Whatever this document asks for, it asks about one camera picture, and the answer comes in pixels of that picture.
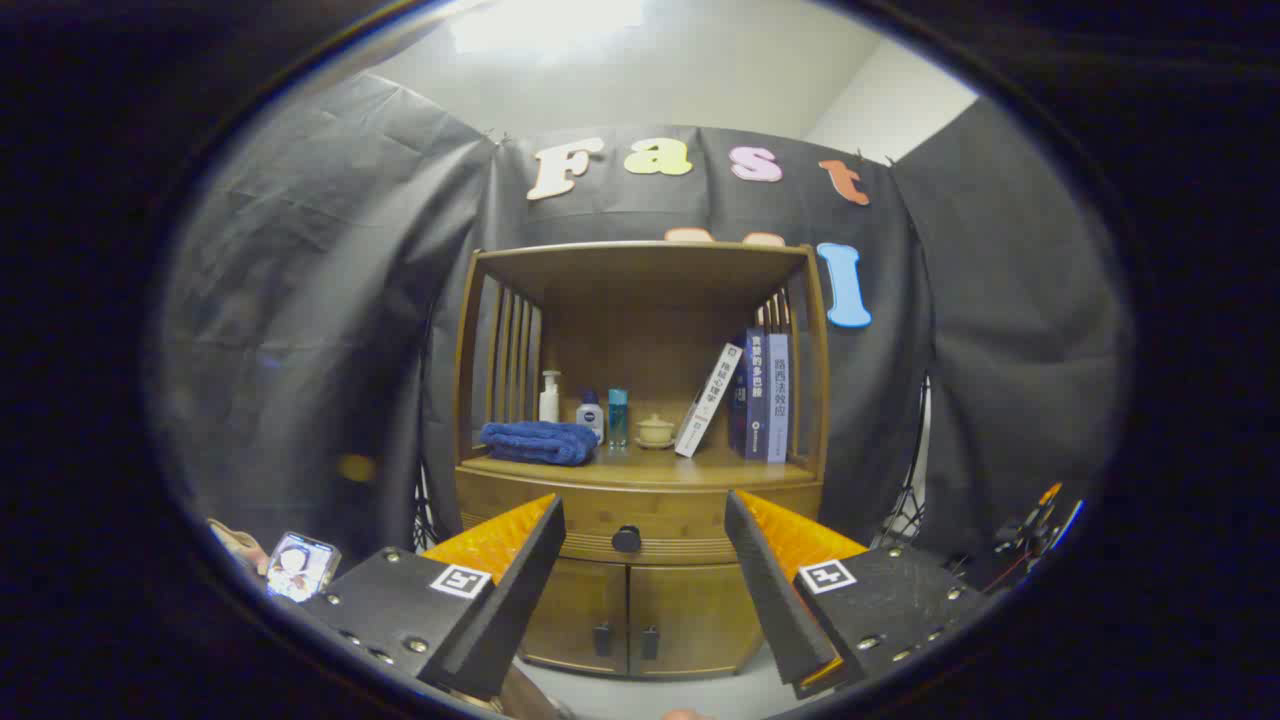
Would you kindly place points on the black orange-tipped device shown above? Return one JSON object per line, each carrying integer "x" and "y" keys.
{"x": 1030, "y": 525}

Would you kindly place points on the black drawer knob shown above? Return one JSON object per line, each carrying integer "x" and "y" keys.
{"x": 626, "y": 539}

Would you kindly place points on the wooden cabinet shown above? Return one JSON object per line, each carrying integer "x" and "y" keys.
{"x": 640, "y": 290}

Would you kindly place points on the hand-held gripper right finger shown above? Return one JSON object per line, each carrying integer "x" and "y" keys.
{"x": 770, "y": 590}

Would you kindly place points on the white book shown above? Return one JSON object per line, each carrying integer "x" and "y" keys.
{"x": 708, "y": 400}

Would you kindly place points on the white pump bottle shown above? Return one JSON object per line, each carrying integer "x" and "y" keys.
{"x": 549, "y": 405}

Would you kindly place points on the blue folded towel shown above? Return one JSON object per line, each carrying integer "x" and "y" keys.
{"x": 540, "y": 443}

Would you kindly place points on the pale lilac book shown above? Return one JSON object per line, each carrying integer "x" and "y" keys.
{"x": 778, "y": 400}

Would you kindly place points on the white bottle with blue cap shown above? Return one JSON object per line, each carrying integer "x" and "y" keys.
{"x": 590, "y": 415}

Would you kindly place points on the wooden drawer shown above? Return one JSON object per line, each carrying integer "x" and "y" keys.
{"x": 700, "y": 515}

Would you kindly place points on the wooden countertop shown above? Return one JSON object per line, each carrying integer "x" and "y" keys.
{"x": 640, "y": 465}

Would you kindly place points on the smartphone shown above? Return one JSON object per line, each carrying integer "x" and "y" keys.
{"x": 300, "y": 567}

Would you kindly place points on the dark blue book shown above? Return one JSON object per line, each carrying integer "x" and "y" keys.
{"x": 756, "y": 400}

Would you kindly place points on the clear blue bottle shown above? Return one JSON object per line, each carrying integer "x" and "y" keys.
{"x": 618, "y": 420}

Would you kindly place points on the wooden cabinet door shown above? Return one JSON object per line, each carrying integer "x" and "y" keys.
{"x": 690, "y": 620}
{"x": 585, "y": 610}

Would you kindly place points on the beige lidded teacup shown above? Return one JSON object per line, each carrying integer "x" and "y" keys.
{"x": 656, "y": 432}

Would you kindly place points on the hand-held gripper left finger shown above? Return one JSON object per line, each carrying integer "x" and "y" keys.
{"x": 520, "y": 590}

